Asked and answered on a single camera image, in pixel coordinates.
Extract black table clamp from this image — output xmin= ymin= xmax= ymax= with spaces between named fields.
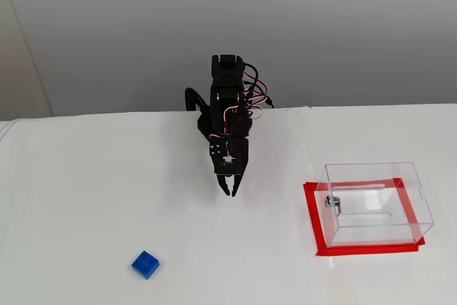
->
xmin=184 ymin=86 xmax=210 ymax=115

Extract silver cam lock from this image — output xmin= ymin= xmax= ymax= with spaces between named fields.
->
xmin=323 ymin=196 xmax=344 ymax=217

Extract red white black servo cables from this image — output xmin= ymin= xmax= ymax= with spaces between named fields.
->
xmin=242 ymin=64 xmax=275 ymax=120

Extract thin multicolour camera wire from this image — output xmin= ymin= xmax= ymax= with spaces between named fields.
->
xmin=209 ymin=104 xmax=238 ymax=158

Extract blue lego brick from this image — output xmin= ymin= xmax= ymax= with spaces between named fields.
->
xmin=131 ymin=250 xmax=161 ymax=280

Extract transparent plastic box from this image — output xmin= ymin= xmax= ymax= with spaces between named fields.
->
xmin=316 ymin=161 xmax=436 ymax=249

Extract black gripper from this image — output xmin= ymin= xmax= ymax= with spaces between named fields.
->
xmin=209 ymin=136 xmax=250 ymax=198

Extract red tape frame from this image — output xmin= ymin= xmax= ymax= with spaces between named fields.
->
xmin=303 ymin=177 xmax=426 ymax=258

